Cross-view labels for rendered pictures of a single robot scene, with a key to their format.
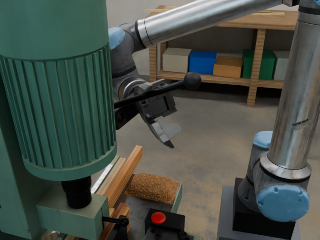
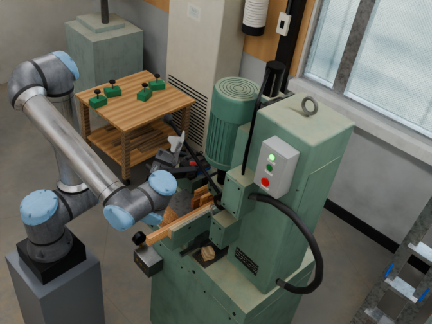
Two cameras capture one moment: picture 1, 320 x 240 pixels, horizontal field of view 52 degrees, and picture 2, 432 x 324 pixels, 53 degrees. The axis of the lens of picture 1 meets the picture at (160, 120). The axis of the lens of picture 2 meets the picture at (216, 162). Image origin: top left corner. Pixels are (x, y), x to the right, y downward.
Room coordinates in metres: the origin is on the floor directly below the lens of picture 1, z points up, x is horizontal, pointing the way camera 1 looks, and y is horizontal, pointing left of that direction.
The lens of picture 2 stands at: (1.74, 0.73, 2.21)
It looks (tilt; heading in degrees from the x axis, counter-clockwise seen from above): 39 degrees down; 206
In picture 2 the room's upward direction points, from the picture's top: 9 degrees clockwise
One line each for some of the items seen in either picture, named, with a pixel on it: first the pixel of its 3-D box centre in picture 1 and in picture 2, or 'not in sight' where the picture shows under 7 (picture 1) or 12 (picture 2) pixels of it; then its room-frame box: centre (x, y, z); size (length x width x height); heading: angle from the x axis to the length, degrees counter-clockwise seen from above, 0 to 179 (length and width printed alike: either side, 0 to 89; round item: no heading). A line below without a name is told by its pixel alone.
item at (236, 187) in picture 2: not in sight; (240, 191); (0.73, 0.33, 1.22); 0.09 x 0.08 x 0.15; 74
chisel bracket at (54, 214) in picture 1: (74, 213); (224, 191); (0.53, 0.19, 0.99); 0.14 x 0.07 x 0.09; 74
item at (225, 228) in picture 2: not in sight; (224, 228); (0.73, 0.30, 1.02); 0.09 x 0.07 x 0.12; 164
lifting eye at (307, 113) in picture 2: not in sight; (309, 106); (0.60, 0.45, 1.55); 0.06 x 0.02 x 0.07; 74
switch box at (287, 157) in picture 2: not in sight; (275, 167); (0.75, 0.44, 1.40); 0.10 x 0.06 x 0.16; 74
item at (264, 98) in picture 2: not in sight; (271, 89); (0.56, 0.31, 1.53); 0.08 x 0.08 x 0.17; 74
